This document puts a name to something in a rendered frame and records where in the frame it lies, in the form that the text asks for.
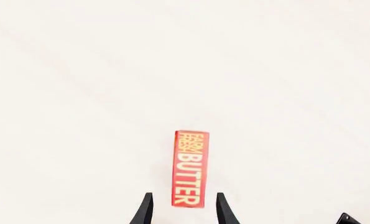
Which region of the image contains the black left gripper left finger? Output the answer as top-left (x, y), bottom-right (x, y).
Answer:
top-left (129, 192), bottom-right (154, 224)

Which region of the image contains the small black mounting plate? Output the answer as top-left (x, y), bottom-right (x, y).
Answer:
top-left (337, 212), bottom-right (363, 224)

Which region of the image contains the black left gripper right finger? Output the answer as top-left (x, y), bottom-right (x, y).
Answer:
top-left (216, 192), bottom-right (241, 224)

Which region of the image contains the red butter box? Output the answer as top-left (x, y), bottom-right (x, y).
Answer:
top-left (171, 129), bottom-right (210, 209)

